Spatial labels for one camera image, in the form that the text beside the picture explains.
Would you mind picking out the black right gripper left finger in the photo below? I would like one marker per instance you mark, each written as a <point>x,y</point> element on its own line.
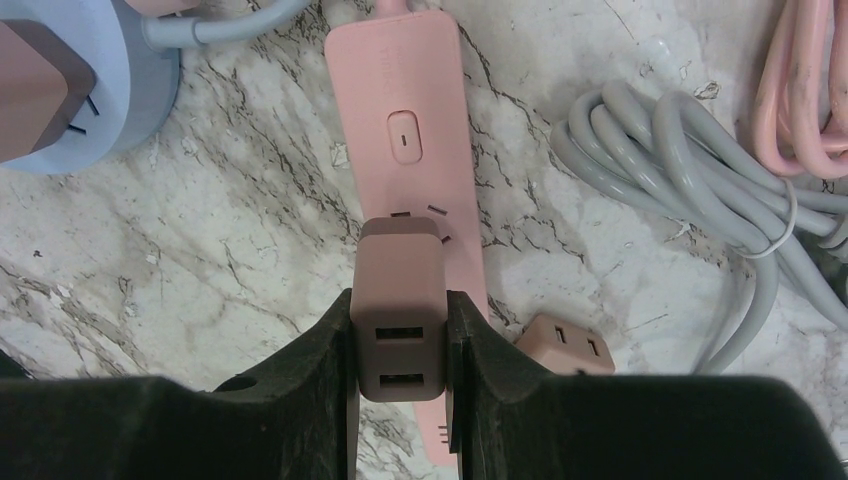
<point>292,416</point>

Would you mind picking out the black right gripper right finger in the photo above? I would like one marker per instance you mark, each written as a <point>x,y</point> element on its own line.
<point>510,418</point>

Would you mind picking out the brown-pink charger cube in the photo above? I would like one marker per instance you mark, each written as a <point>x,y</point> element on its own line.
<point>565,348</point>

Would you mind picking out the pink charger cube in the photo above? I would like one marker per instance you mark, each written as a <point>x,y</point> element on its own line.
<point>44,83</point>
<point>399,310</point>

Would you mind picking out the pink power strip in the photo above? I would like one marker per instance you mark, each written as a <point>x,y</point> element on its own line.
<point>399,85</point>

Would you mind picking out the blue round power socket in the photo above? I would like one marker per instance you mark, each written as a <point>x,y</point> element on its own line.
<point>134,48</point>

